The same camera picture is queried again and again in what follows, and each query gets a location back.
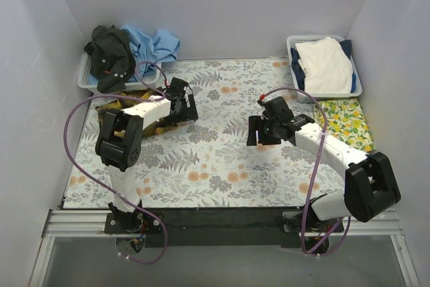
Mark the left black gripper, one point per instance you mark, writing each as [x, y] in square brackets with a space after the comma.
[188, 109]

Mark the white folded shirt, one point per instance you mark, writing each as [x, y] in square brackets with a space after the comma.
[326, 65]

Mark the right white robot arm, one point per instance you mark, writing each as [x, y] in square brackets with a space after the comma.
[370, 186]

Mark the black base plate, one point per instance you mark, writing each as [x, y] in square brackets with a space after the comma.
[189, 227]

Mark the light blue shirt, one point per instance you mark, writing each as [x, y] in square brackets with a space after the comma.
[162, 47]

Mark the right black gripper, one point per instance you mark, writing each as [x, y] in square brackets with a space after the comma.
[263, 130]

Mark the lemon print cloth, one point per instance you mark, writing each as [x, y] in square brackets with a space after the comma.
[346, 122]

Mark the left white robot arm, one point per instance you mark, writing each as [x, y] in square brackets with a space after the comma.
[120, 139]

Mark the left white laundry basket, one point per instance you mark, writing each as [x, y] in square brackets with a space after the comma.
[155, 80]

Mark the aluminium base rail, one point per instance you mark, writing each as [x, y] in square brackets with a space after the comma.
[91, 223]

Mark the navy blue folded shirt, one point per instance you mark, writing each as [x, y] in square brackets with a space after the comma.
[295, 65]

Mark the floral table mat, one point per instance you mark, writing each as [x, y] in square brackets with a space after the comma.
[207, 162]

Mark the black pinstripe shirt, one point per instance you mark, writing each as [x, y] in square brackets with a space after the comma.
[112, 62]

